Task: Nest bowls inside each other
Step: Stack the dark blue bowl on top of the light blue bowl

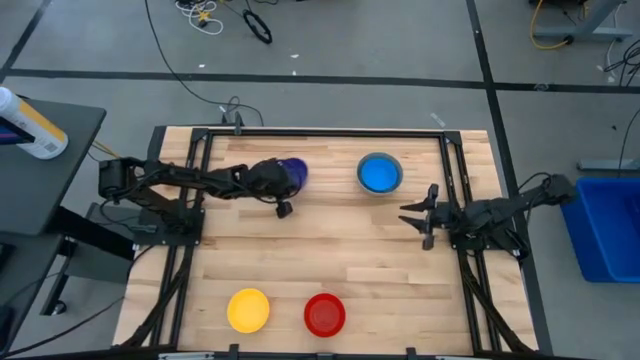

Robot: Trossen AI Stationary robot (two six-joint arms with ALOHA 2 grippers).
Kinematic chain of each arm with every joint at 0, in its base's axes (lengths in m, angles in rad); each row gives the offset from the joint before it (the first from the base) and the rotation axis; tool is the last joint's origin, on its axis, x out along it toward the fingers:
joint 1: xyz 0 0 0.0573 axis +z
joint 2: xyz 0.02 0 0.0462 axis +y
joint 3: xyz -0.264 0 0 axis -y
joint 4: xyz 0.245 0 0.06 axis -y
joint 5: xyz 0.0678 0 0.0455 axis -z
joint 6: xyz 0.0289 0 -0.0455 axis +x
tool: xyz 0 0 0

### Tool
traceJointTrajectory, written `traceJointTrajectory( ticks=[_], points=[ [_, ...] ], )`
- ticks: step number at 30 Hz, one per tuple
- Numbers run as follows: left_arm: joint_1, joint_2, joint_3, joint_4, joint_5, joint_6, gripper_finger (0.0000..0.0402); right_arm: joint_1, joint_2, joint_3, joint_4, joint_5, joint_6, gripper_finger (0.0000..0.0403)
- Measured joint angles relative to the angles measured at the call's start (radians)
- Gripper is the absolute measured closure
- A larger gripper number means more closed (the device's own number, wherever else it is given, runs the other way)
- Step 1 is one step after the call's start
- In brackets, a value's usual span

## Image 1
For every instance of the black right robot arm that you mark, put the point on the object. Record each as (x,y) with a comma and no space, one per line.
(500,207)

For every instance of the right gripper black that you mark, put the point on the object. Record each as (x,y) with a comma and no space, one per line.
(435,215)

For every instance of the grey desk leg foot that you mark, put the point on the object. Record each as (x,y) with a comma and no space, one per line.
(582,32)

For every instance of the clear tape strip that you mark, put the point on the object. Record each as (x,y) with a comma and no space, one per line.
(437,120)

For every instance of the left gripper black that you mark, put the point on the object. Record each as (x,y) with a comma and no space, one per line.
(265,179)

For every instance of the black side table base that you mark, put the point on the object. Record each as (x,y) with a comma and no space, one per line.
(85,250)

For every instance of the dark flat device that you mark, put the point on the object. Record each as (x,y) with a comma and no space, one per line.
(12,134)

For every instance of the black side table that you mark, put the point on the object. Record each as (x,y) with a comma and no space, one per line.
(45,185)

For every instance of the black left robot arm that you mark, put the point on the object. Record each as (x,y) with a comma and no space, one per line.
(165,175)

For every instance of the red bowl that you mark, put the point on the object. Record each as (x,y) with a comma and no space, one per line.
(324,315)

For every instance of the blue plastic bin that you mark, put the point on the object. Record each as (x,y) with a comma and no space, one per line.
(607,230)

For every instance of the white bottle with yellow label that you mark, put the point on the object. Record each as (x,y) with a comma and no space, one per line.
(35,127)

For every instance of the black aluminium table frame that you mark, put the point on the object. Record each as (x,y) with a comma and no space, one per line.
(325,133)

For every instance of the grey flat floor foot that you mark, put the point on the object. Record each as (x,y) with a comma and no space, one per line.
(607,165)

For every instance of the yellow bowl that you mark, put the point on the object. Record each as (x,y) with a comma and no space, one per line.
(248,310)

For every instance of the blue bowl with grey rim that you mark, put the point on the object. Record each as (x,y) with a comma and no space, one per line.
(379,173)

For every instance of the purple bowl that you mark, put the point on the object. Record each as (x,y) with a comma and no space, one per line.
(297,169)

